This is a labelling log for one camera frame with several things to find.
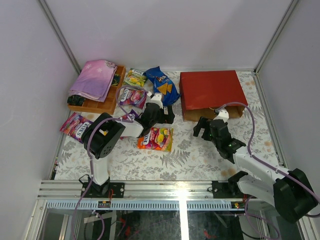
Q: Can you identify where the dark patterned cloth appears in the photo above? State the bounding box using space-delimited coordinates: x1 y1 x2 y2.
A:
67 95 86 107

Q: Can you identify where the purple Fox's candy bag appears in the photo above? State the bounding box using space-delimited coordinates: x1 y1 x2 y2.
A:
59 112 93 143

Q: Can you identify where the orange Fox's candy bag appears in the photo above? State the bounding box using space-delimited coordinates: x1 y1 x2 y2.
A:
137 127 174 152

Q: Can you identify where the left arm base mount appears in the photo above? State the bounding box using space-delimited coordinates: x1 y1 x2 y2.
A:
84 180 125 199

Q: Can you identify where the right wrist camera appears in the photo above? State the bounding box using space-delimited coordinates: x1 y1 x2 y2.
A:
214 108 229 122

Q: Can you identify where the wooden organizer tray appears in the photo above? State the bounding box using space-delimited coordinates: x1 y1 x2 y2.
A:
67 65 126 115

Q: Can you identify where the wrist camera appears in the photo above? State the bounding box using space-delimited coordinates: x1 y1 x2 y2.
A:
147 91 164 109
214 108 229 122

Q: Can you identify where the red paper bag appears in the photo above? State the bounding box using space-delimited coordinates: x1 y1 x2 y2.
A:
179 70 248 122

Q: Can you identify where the aluminium frame rail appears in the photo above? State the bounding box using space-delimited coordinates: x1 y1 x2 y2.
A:
37 180 247 211

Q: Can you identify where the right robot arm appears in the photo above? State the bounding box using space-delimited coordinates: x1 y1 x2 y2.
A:
193 117 319 223

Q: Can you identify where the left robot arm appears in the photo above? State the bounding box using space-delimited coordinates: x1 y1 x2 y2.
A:
81 102 175 198

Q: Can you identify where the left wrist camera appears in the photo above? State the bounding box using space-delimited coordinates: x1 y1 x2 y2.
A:
147 91 164 109

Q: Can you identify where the blue tortilla chips bag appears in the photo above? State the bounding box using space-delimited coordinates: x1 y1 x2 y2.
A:
143 66 181 106

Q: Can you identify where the green Fox's candy bag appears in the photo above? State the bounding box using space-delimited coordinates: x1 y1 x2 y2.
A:
123 68 147 87

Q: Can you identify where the folded purple cloth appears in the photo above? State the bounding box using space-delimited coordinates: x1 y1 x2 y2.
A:
68 59 118 102

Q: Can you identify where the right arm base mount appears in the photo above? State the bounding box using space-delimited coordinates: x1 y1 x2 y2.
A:
211 181 243 199

